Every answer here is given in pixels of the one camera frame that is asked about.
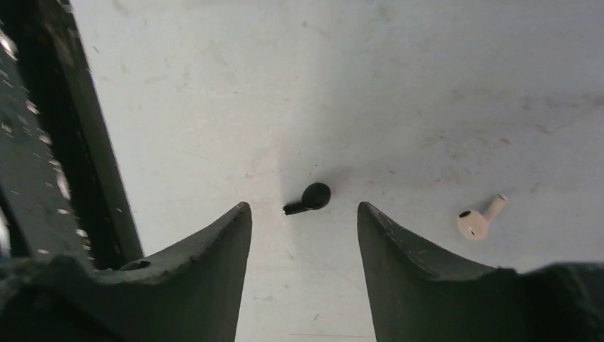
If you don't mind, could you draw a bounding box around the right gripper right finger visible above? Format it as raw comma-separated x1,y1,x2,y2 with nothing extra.
357,202,603,341

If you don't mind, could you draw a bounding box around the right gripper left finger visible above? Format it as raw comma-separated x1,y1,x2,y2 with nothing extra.
1,202,252,341

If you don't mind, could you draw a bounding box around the beige earbud centre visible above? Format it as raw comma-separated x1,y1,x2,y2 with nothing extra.
456,194,509,241

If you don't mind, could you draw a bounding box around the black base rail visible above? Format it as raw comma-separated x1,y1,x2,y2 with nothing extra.
1,1,143,270

